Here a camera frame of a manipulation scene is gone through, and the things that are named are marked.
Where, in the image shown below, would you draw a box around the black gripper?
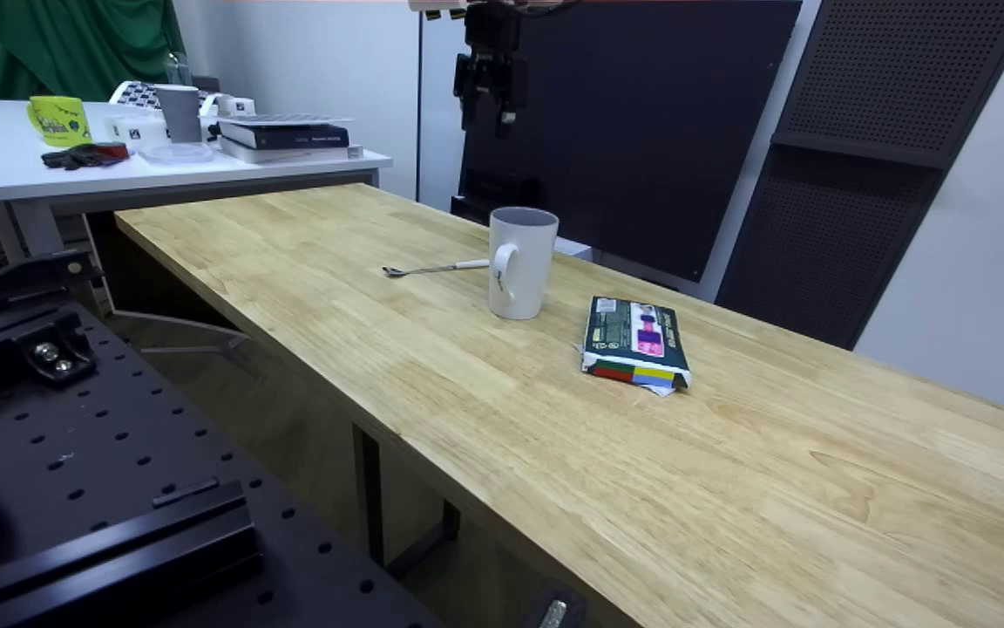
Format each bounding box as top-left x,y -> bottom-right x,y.
449,0 -> 528,141

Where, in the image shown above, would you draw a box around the white-handled metal spoon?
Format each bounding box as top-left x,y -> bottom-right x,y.
379,255 -> 495,284

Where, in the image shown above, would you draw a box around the white ceramic mug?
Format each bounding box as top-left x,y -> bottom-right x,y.
483,204 -> 560,325

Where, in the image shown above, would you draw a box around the small white block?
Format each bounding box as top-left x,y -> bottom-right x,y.
550,233 -> 594,263

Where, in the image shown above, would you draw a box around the white book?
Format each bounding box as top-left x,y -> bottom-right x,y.
219,137 -> 362,168

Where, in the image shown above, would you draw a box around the black book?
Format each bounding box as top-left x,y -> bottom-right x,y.
214,120 -> 353,152

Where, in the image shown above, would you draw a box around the small white device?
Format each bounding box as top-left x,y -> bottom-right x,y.
196,91 -> 261,126

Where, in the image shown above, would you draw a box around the grey cup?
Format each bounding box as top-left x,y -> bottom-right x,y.
151,79 -> 204,145

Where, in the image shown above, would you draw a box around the white patterned box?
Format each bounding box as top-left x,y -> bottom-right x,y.
99,77 -> 169,150

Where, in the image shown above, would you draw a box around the black perforated cabinet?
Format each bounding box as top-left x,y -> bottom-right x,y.
715,0 -> 1004,351

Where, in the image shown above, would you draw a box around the black and red gloves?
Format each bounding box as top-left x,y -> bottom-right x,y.
39,141 -> 131,176

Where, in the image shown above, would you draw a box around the yellow-green packet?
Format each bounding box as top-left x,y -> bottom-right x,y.
24,94 -> 95,150

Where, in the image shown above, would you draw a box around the green curtain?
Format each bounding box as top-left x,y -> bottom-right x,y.
0,0 -> 188,106

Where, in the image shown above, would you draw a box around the white side table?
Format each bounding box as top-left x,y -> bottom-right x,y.
0,94 -> 393,263

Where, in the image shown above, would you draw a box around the black perforated breadboard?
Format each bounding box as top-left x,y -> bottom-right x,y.
0,304 -> 442,628

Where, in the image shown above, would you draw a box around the dark wall panel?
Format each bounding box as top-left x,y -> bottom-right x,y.
452,0 -> 806,285

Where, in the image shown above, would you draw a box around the white frame post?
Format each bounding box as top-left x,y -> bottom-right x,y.
694,0 -> 825,304

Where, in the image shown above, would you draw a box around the black mounting bracket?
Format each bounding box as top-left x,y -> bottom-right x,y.
19,333 -> 99,388

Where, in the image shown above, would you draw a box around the black equipment frame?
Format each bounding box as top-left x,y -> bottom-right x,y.
0,244 -> 97,327

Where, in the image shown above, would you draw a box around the black aluminium rail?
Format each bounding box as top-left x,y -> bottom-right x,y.
0,478 -> 264,628

